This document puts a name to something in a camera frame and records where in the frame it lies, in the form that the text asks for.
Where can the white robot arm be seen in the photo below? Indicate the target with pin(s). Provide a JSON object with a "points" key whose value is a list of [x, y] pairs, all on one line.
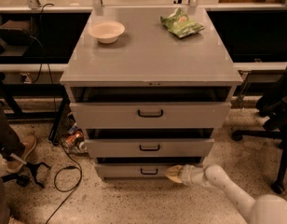
{"points": [[267, 209]]}

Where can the grey metal drawer cabinet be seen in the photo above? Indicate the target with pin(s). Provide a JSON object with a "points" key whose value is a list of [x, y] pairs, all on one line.
{"points": [[147, 64]]}

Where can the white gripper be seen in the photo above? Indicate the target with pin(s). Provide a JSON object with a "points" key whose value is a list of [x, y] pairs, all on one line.
{"points": [[188, 174]]}

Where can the orange can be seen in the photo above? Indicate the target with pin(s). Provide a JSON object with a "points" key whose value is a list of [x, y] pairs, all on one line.
{"points": [[74, 140]]}

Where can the dark box on shelf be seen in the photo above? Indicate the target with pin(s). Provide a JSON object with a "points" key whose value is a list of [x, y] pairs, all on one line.
{"points": [[16, 33]]}

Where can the grey top drawer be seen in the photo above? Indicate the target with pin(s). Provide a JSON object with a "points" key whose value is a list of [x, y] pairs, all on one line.
{"points": [[150, 115]]}

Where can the green chip bag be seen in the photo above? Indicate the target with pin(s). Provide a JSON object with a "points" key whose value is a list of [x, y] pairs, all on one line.
{"points": [[180, 24]]}

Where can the grey bottom drawer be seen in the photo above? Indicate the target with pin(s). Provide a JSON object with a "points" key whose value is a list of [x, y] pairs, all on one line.
{"points": [[140, 168]]}

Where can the grey drawer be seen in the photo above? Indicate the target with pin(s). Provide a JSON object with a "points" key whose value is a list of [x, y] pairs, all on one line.
{"points": [[140, 168], [130, 148], [150, 115]]}

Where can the white bowl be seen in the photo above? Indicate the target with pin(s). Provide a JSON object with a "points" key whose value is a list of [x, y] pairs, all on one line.
{"points": [[106, 32]]}

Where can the dark trouser leg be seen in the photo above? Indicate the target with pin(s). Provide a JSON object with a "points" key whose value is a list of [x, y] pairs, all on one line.
{"points": [[9, 140]]}

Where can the grey middle drawer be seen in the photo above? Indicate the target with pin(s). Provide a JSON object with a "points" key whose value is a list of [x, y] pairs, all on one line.
{"points": [[130, 148]]}

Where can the tan shoe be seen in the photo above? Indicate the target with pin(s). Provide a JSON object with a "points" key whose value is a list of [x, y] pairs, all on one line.
{"points": [[29, 142]]}

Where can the black office chair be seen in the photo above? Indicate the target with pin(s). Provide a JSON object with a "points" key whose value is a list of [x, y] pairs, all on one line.
{"points": [[273, 104]]}

